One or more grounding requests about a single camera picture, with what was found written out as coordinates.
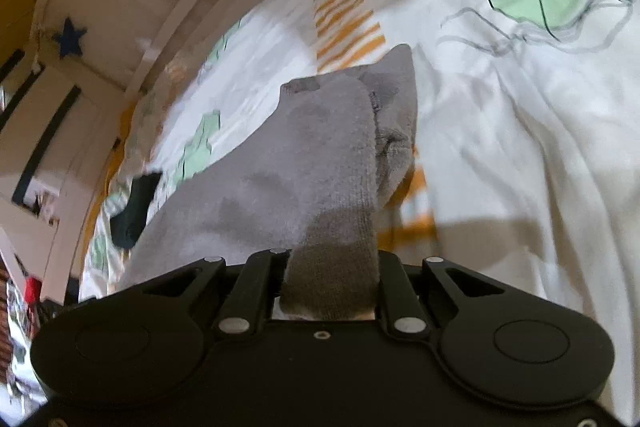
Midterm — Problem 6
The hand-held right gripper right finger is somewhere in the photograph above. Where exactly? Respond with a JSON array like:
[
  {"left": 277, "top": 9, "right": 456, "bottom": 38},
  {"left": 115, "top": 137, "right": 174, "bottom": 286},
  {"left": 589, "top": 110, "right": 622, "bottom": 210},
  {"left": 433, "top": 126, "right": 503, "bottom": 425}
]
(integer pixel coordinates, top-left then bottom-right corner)
[{"left": 376, "top": 251, "right": 507, "bottom": 336}]

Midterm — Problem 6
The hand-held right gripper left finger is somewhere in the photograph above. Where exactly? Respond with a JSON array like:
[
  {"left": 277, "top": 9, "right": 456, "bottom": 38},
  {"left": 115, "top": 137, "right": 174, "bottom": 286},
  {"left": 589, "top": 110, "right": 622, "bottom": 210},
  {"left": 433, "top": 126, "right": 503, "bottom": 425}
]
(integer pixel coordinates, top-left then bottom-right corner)
[{"left": 142, "top": 248, "right": 292, "bottom": 336}]

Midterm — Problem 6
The grey hoodie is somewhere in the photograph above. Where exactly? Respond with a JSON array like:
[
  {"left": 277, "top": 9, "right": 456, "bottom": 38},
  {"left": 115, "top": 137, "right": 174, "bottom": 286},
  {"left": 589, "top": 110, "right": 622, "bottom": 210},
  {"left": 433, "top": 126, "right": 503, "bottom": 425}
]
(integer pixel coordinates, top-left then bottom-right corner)
[{"left": 117, "top": 43, "right": 421, "bottom": 323}]

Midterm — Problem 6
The dark green cloth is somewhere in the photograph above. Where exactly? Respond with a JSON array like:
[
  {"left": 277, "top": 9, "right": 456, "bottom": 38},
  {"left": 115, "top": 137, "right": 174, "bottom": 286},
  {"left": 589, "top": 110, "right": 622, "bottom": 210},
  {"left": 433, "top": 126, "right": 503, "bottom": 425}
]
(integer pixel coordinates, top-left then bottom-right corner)
[{"left": 109, "top": 171, "right": 163, "bottom": 250}]

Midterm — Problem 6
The orange bed sheet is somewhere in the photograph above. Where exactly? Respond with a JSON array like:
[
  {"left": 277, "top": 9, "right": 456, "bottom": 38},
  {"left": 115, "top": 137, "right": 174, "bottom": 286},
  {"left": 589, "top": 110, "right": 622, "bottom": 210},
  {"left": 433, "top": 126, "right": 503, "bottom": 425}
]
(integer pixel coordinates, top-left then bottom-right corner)
[{"left": 82, "top": 139, "right": 127, "bottom": 260}]

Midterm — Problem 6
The white leaf printed duvet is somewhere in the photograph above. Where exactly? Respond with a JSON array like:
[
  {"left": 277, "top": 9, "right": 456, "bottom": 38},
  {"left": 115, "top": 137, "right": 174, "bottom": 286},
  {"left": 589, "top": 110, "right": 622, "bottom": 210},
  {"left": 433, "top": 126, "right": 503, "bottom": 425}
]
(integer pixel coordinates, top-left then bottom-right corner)
[{"left": 77, "top": 0, "right": 640, "bottom": 423}]

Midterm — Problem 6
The red object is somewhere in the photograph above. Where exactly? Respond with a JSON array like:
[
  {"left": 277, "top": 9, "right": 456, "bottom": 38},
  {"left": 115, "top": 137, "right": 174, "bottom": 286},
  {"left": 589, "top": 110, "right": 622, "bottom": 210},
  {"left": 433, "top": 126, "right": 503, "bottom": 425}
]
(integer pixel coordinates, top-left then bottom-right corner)
[{"left": 24, "top": 276, "right": 44, "bottom": 304}]

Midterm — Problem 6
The black framed white panel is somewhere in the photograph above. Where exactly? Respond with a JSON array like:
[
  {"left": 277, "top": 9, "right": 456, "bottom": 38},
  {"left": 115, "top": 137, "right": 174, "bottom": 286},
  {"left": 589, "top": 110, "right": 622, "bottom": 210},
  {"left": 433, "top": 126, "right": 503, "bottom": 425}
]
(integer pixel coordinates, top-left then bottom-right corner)
[{"left": 0, "top": 49, "right": 83, "bottom": 215}]

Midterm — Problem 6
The blue star sticker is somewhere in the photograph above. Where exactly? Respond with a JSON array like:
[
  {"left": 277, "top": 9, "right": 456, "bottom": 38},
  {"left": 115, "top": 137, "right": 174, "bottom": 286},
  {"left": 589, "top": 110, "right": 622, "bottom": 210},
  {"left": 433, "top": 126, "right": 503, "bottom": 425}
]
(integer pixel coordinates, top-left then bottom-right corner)
[{"left": 52, "top": 18, "right": 87, "bottom": 58}]

